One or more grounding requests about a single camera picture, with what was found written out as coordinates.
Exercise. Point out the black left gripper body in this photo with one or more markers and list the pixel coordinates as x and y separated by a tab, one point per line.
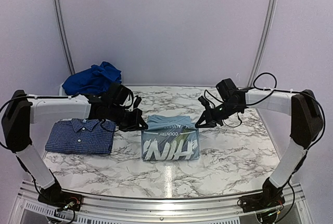
127	122

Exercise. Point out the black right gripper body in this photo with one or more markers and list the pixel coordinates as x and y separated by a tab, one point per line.
223	113

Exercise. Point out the light blue garment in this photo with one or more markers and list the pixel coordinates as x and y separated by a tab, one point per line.
170	138

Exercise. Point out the blue checked shirt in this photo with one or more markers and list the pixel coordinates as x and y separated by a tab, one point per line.
77	136

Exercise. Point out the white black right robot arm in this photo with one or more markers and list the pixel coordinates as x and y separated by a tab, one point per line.
306	128

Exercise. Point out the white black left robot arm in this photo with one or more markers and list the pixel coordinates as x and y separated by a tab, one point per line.
27	119

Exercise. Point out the white plastic laundry basket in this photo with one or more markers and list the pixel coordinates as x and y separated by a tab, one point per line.
62	91

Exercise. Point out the royal blue garment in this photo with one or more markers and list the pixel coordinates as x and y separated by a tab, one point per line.
95	80

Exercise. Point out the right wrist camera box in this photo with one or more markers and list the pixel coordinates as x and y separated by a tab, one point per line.
204	102

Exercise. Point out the aluminium front frame rail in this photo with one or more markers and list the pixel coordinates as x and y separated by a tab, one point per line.
112	209

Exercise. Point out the right aluminium corner post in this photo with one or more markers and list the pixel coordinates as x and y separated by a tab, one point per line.
270	12

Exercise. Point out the aluminium corner post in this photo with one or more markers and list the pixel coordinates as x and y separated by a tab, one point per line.
270	12
63	37

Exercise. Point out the left aluminium corner post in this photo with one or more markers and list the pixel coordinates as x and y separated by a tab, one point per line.
63	37

